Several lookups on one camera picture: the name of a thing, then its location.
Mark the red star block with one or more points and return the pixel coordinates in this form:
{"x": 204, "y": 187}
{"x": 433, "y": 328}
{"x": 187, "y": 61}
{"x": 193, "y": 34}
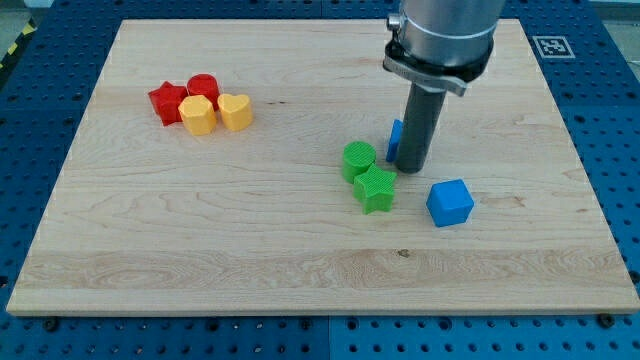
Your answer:
{"x": 165, "y": 101}

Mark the blue cube block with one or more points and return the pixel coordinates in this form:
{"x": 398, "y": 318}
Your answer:
{"x": 449, "y": 203}

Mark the green star block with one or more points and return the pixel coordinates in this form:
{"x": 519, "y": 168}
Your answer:
{"x": 374, "y": 189}

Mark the yellow heart block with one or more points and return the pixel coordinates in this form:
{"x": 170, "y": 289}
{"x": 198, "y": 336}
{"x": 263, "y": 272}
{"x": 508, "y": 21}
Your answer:
{"x": 236, "y": 111}

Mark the blue block behind rod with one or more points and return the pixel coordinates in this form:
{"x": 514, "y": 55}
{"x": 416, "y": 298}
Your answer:
{"x": 394, "y": 140}

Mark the green cylinder block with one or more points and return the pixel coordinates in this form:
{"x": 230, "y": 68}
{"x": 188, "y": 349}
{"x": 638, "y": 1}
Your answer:
{"x": 357, "y": 157}

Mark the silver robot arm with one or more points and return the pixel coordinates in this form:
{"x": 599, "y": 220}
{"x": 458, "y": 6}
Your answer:
{"x": 441, "y": 45}

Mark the white fiducial marker tag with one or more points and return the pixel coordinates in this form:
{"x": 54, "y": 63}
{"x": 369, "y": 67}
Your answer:
{"x": 553, "y": 47}

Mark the yellow hexagon block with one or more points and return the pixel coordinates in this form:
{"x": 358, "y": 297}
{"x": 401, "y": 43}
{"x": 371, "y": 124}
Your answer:
{"x": 198, "y": 115}

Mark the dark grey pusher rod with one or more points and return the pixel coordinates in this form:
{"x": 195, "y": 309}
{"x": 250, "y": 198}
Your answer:
{"x": 419, "y": 123}

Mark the light wooden board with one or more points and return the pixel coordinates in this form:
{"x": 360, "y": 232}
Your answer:
{"x": 149, "y": 220}

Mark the red cylinder block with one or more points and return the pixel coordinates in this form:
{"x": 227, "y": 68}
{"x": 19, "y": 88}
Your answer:
{"x": 206, "y": 85}

